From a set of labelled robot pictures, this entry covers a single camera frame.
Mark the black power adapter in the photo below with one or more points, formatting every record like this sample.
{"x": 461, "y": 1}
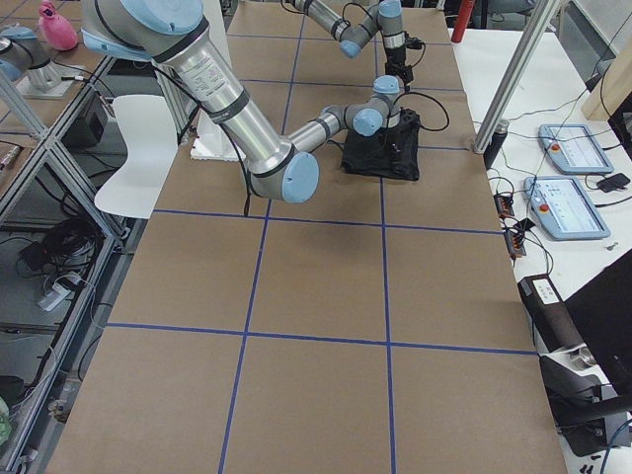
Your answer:
{"x": 615, "y": 182}

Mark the pink plastic bottle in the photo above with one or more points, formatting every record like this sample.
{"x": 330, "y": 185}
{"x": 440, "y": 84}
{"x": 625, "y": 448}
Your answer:
{"x": 56, "y": 29}

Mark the near blue teach pendant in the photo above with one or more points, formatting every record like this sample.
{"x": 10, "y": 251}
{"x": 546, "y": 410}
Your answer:
{"x": 563, "y": 210}

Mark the aluminium frame post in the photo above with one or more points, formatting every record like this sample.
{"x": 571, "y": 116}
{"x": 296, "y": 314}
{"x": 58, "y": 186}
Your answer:
{"x": 526, "y": 46}

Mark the white power strip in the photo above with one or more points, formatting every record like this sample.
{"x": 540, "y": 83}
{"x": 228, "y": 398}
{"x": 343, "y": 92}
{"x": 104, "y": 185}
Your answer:
{"x": 59, "y": 290}

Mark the white plastic chair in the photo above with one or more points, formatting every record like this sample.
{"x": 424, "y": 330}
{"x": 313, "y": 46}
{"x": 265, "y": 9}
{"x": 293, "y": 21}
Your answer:
{"x": 150, "y": 137}

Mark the far blue teach pendant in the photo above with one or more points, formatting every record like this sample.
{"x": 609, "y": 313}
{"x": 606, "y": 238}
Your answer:
{"x": 573, "y": 150}

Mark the black monitor on desk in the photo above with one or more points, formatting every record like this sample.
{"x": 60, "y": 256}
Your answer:
{"x": 601, "y": 312}

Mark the red cylinder object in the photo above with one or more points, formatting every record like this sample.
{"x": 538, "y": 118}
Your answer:
{"x": 463, "y": 18}

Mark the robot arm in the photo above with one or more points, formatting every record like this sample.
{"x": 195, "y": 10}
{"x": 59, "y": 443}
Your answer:
{"x": 176, "y": 34}
{"x": 383, "y": 18}

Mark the black graphic t-shirt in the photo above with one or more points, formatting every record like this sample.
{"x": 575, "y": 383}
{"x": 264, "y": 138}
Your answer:
{"x": 388, "y": 153}

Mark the blue teach pendant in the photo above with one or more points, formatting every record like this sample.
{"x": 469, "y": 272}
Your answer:
{"x": 563, "y": 210}
{"x": 573, "y": 150}

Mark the black bottle on desk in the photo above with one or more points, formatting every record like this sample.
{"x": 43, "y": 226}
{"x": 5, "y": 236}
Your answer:
{"x": 497, "y": 140}

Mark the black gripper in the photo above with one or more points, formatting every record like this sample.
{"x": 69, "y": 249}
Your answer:
{"x": 393, "y": 127}
{"x": 396, "y": 57}

